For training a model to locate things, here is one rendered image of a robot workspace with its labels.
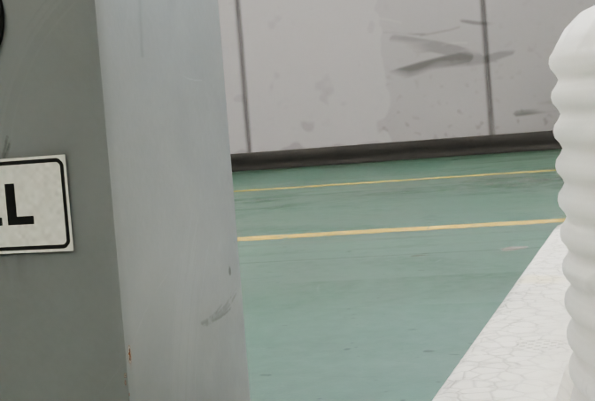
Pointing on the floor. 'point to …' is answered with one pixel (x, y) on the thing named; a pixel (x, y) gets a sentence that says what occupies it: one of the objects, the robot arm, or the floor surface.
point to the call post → (116, 183)
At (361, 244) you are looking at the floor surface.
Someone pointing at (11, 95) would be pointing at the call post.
